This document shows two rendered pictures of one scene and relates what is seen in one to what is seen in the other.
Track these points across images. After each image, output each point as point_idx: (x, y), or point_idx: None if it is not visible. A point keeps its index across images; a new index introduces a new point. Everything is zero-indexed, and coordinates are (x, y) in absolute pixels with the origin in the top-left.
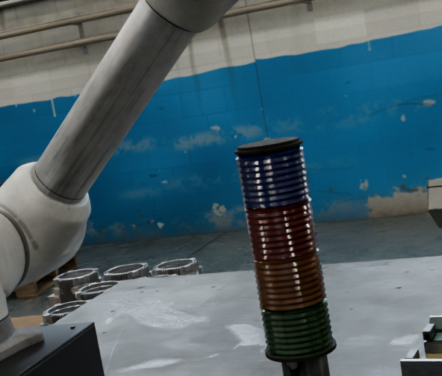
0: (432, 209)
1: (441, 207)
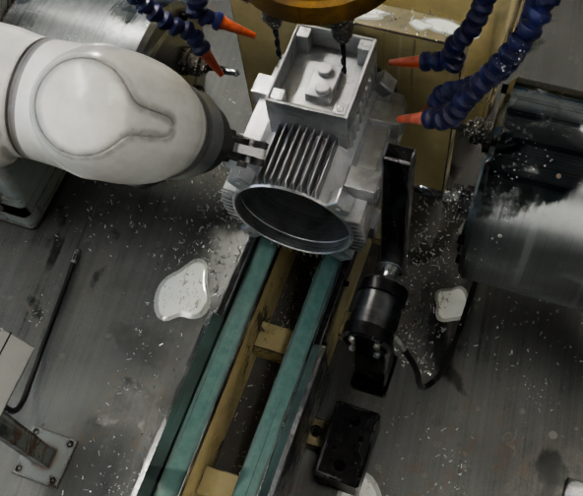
0: None
1: None
